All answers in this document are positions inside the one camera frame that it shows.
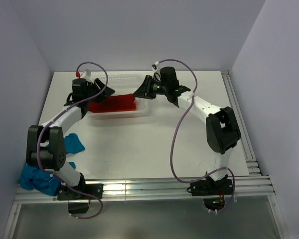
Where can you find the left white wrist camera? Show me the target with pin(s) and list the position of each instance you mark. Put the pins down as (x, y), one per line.
(86, 74)

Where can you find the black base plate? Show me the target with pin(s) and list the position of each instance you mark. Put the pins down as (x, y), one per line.
(88, 192)
(209, 187)

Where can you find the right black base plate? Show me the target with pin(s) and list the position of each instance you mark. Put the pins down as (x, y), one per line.
(209, 187)

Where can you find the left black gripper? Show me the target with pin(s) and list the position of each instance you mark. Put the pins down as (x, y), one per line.
(93, 85)

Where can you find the front aluminium rail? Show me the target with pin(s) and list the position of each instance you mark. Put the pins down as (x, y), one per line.
(151, 189)

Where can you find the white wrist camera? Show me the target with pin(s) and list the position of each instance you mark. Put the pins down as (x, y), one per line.
(155, 67)
(86, 74)

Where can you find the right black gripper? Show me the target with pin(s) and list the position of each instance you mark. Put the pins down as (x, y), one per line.
(145, 90)

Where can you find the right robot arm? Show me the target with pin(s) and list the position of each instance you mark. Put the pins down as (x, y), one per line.
(222, 130)

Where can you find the rolled orange t shirt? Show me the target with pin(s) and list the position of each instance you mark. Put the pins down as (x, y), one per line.
(130, 105)

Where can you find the right side aluminium rail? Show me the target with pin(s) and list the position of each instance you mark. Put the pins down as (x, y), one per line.
(252, 163)

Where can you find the white plastic basket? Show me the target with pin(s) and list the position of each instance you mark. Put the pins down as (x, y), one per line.
(125, 84)

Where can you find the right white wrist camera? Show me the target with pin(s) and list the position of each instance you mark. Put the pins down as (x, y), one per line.
(155, 67)

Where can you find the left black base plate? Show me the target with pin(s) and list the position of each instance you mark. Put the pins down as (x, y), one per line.
(88, 192)

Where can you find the dark red t shirt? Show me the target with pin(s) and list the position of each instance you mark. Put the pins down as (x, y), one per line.
(111, 104)

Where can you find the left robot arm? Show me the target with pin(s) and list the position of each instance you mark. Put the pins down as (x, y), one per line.
(45, 143)

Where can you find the aluminium rail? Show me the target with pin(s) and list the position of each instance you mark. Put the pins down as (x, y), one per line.
(151, 189)
(252, 163)

